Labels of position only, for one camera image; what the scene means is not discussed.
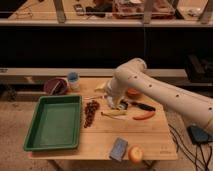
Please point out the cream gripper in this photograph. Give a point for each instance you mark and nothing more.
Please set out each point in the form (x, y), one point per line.
(102, 87)

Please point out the bunch of dark grapes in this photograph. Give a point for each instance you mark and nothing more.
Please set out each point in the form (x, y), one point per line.
(90, 110)

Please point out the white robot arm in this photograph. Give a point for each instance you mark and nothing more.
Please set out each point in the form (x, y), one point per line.
(195, 107)

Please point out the red bowl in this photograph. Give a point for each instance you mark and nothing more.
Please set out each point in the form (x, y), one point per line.
(133, 93)

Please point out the dark purple bowl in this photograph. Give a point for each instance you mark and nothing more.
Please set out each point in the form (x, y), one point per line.
(55, 86)

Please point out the blue lidded plastic cup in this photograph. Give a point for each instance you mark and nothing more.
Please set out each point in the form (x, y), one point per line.
(73, 81)

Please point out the yellow banana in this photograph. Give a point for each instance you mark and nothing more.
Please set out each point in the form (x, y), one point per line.
(114, 113)

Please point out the red chili pepper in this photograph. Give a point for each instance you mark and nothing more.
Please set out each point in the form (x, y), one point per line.
(144, 116)

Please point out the wooden table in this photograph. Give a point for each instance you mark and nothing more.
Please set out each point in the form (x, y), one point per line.
(96, 141)

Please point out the green plastic tray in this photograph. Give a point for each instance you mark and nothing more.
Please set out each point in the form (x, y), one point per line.
(55, 124)

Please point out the blue sponge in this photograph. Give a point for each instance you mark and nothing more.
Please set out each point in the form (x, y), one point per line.
(118, 150)

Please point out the orange fruit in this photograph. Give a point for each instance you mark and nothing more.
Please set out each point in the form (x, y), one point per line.
(135, 154)

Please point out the wooden handled utensil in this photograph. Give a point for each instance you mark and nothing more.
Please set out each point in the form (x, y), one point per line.
(93, 97)

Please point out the black handled knife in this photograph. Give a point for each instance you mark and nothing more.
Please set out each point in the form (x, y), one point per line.
(143, 106)

